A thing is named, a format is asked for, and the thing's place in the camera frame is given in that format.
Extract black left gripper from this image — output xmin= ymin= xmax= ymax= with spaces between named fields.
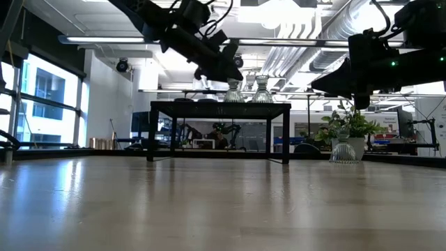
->
xmin=158 ymin=24 xmax=244 ymax=84

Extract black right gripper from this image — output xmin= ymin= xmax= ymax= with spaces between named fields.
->
xmin=312 ymin=29 xmax=401 ymax=110

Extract clear glass candlestick holder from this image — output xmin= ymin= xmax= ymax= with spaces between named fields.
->
xmin=250 ymin=75 xmax=275 ymax=104
xmin=329 ymin=128 xmax=360 ymax=165
xmin=223 ymin=77 xmax=246 ymax=103

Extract green potted plant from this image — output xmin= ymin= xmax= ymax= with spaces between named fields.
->
xmin=314 ymin=100 xmax=386 ymax=162

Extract black perforated metal shelf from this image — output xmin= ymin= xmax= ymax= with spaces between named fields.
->
xmin=146 ymin=100 xmax=292 ymax=165

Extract dark computer monitor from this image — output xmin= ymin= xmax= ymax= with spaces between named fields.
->
xmin=130 ymin=111 xmax=151 ymax=133
xmin=396 ymin=107 xmax=415 ymax=139

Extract dark office chair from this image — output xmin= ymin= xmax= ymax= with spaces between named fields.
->
xmin=293 ymin=142 xmax=322 ymax=154

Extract person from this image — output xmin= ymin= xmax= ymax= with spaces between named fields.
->
xmin=208 ymin=130 xmax=230 ymax=150

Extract long ceiling light bar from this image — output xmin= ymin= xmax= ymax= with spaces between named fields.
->
xmin=58 ymin=34 xmax=349 ymax=48

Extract copper canisters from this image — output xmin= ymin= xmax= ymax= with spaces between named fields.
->
xmin=89 ymin=137 xmax=109 ymax=150

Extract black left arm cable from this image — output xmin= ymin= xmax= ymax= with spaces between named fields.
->
xmin=200 ymin=0 xmax=235 ymax=38

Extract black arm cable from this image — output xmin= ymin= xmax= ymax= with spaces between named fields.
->
xmin=369 ymin=0 xmax=393 ymax=36
xmin=200 ymin=0 xmax=235 ymax=38

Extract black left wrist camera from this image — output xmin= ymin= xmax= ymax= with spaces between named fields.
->
xmin=179 ymin=0 xmax=213 ymax=29

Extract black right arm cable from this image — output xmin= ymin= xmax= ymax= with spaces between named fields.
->
xmin=369 ymin=0 xmax=393 ymax=36

